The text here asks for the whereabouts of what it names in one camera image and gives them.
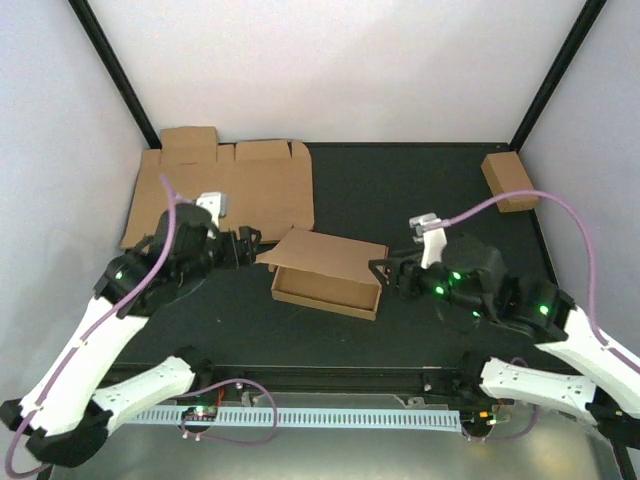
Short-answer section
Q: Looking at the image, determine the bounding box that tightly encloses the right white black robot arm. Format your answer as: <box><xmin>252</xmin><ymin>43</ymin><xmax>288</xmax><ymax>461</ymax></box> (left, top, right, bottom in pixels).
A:
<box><xmin>368</xmin><ymin>230</ymin><xmax>639</xmax><ymax>449</ymax></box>

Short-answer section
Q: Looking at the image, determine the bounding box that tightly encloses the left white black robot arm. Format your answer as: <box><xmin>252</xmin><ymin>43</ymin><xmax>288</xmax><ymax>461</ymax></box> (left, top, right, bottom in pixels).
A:
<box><xmin>1</xmin><ymin>203</ymin><xmax>261</xmax><ymax>468</ymax></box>

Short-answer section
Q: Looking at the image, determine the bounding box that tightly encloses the folded small cardboard box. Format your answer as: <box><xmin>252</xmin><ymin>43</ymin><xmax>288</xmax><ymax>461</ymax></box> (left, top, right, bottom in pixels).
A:
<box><xmin>481</xmin><ymin>151</ymin><xmax>539</xmax><ymax>213</ymax></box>

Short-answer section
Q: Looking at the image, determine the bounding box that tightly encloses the stack of flat cardboard blanks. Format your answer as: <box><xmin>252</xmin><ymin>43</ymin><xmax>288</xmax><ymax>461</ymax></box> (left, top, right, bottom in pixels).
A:
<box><xmin>118</xmin><ymin>126</ymin><xmax>316</xmax><ymax>251</ymax></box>

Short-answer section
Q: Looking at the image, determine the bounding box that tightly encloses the metal front plate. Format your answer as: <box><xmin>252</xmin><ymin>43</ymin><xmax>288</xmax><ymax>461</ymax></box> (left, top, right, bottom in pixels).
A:
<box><xmin>51</xmin><ymin>412</ymin><xmax>628</xmax><ymax>479</ymax></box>

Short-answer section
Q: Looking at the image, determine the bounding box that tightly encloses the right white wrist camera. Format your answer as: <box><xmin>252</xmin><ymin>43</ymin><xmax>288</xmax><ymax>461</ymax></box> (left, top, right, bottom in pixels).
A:
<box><xmin>409</xmin><ymin>213</ymin><xmax>447</xmax><ymax>269</ymax></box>

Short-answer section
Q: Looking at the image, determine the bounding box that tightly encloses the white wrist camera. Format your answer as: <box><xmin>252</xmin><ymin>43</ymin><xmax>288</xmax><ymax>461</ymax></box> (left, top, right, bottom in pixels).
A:
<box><xmin>196</xmin><ymin>192</ymin><xmax>229</xmax><ymax>226</ymax></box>
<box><xmin>409</xmin><ymin>213</ymin><xmax>447</xmax><ymax>269</ymax></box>

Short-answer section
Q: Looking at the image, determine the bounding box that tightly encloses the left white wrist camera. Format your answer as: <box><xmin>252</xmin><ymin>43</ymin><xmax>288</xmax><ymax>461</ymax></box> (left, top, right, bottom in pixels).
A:
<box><xmin>196</xmin><ymin>192</ymin><xmax>229</xmax><ymax>226</ymax></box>

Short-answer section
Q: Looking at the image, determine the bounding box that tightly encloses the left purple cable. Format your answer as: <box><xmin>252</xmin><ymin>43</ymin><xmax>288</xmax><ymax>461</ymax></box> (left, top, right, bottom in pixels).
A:
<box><xmin>4</xmin><ymin>174</ymin><xmax>279</xmax><ymax>476</ymax></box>

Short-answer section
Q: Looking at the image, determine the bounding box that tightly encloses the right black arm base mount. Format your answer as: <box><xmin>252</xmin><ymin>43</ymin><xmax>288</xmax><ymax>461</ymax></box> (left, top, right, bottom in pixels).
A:
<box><xmin>421</xmin><ymin>353</ymin><xmax>482</xmax><ymax>403</ymax></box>

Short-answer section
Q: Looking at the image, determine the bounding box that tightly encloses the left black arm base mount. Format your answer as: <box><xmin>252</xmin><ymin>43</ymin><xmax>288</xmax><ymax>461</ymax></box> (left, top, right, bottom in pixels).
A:
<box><xmin>169</xmin><ymin>366</ymin><xmax>246</xmax><ymax>402</ymax></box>

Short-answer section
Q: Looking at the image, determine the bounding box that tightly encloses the black aluminium rail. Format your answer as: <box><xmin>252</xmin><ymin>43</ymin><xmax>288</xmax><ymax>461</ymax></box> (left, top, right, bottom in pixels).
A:
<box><xmin>205</xmin><ymin>365</ymin><xmax>458</xmax><ymax>394</ymax></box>

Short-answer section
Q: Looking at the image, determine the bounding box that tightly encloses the white slotted cable duct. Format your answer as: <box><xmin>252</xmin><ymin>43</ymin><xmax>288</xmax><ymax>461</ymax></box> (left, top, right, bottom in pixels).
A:
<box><xmin>129</xmin><ymin>405</ymin><xmax>462</xmax><ymax>434</ymax></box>

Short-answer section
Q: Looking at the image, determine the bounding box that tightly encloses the left black frame post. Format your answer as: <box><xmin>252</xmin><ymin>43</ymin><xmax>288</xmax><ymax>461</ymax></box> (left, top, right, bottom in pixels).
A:
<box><xmin>68</xmin><ymin>0</ymin><xmax>162</xmax><ymax>149</ymax></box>

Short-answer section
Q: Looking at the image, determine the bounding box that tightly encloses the black frame post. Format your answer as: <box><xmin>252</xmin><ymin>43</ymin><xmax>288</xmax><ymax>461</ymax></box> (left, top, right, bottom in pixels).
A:
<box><xmin>509</xmin><ymin>0</ymin><xmax>607</xmax><ymax>152</ymax></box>
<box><xmin>68</xmin><ymin>0</ymin><xmax>162</xmax><ymax>149</ymax></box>

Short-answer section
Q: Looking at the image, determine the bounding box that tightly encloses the right black frame post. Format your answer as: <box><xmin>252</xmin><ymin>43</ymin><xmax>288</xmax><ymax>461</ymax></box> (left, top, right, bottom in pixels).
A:
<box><xmin>509</xmin><ymin>0</ymin><xmax>607</xmax><ymax>152</ymax></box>

